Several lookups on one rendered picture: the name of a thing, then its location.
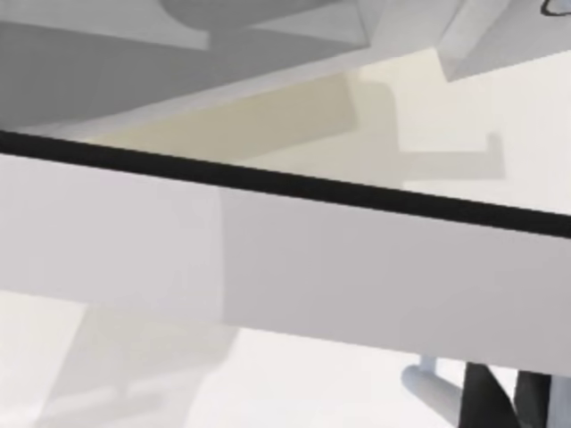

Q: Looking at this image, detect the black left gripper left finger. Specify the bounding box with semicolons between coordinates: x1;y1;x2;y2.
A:
458;361;522;428

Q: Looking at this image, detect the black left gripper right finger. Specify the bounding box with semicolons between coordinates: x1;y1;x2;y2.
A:
514;371;555;428

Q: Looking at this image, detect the white panel with black edge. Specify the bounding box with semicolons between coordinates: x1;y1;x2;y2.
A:
0;128;571;376

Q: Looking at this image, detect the grey blocky structure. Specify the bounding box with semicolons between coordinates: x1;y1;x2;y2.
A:
0;0;372;133

